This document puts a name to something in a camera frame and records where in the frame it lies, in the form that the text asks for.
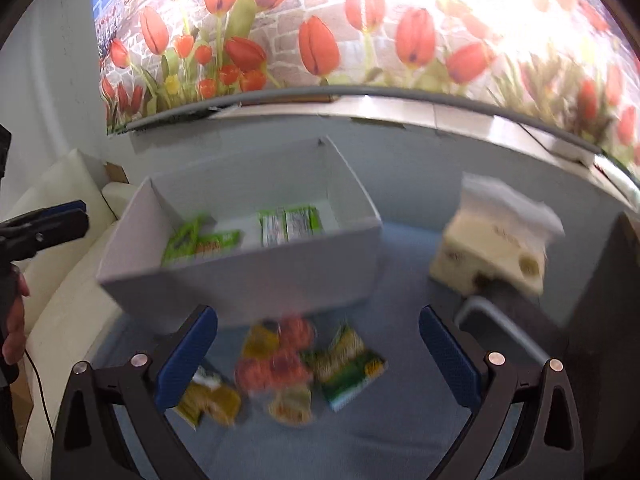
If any brown cardboard piece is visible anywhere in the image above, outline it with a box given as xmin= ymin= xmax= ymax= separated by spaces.
xmin=102 ymin=160 xmax=131 ymax=186

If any black grey speaker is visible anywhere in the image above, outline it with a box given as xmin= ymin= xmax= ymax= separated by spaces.
xmin=454 ymin=280 xmax=568 ymax=376

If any blue tablecloth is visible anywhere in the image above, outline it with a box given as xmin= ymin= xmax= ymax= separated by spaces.
xmin=82 ymin=220 xmax=571 ymax=480

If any red snack packet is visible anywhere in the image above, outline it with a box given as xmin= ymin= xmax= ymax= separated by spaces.
xmin=267 ymin=350 xmax=313 ymax=386
xmin=235 ymin=357 xmax=273 ymax=393
xmin=277 ymin=315 xmax=318 ymax=353

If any person's left hand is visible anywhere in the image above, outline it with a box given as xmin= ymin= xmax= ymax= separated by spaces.
xmin=2 ymin=267 xmax=31 ymax=366

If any white leather sofa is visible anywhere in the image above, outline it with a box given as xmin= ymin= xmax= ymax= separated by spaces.
xmin=10 ymin=149 xmax=138 ymax=480

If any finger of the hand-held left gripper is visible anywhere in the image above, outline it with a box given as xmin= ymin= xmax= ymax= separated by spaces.
xmin=0 ymin=200 xmax=87 ymax=233
xmin=0 ymin=209 xmax=90 ymax=263

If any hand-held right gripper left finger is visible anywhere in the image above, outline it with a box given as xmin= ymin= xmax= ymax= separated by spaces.
xmin=50 ymin=304 xmax=219 ymax=480

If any white cardboard box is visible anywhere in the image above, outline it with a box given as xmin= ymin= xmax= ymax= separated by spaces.
xmin=96 ymin=135 xmax=383 ymax=333

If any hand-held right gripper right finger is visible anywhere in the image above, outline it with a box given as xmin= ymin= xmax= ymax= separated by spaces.
xmin=419 ymin=305 xmax=587 ymax=480

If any large green snack packet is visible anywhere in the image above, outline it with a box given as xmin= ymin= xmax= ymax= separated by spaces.
xmin=312 ymin=325 xmax=388 ymax=413

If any large yellow snack packet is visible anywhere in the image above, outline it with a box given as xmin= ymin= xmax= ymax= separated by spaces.
xmin=175 ymin=366 xmax=243 ymax=428

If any brown stone counter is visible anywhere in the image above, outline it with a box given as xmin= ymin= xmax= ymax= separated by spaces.
xmin=565 ymin=210 xmax=640 ymax=480

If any orange yellow snack packet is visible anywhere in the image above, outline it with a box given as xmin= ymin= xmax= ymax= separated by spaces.
xmin=267 ymin=385 xmax=313 ymax=426

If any black cable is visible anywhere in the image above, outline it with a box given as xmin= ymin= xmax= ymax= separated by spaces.
xmin=22 ymin=350 xmax=56 ymax=436

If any tulip wall poster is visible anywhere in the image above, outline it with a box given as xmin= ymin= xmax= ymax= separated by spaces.
xmin=92 ymin=0 xmax=640 ymax=171

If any yellow tissue box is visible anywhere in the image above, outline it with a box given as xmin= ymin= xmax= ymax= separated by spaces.
xmin=429 ymin=172 xmax=566 ymax=297

